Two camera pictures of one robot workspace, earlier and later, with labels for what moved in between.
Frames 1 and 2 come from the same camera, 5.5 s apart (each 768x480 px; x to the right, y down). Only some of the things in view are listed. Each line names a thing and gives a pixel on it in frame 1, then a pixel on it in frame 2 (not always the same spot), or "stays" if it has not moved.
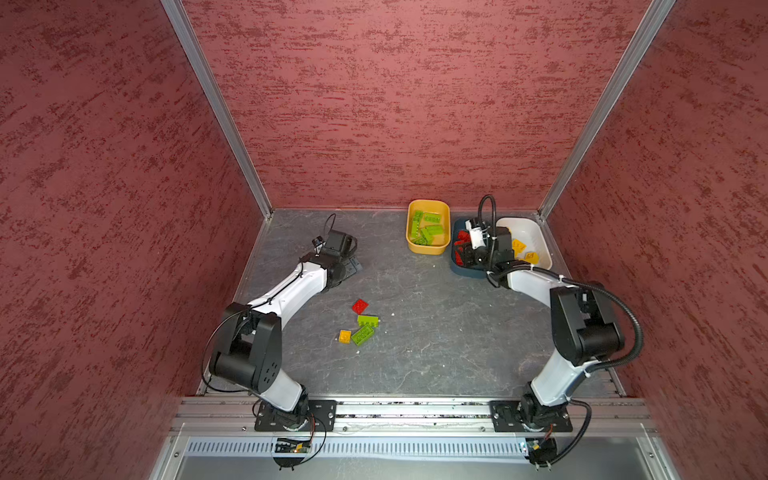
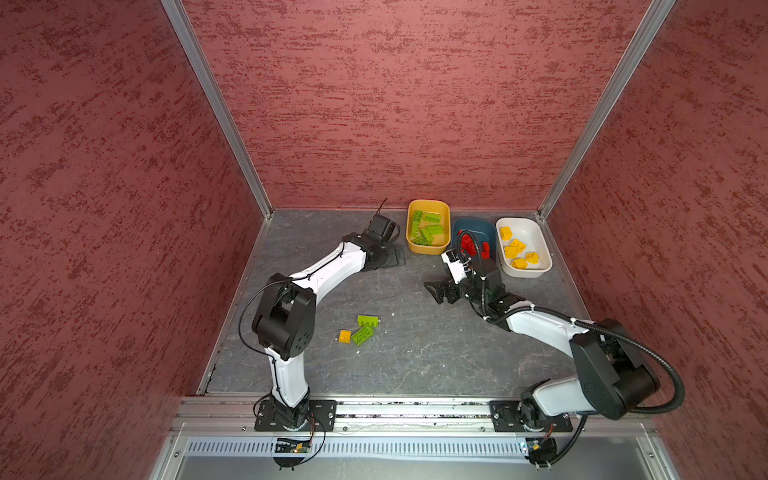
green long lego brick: (362, 335) stays
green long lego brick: (433, 218) stays
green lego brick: (364, 320) stays
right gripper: (466, 254) to (440, 295)
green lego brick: (426, 236) stays
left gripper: (352, 266) to (394, 258)
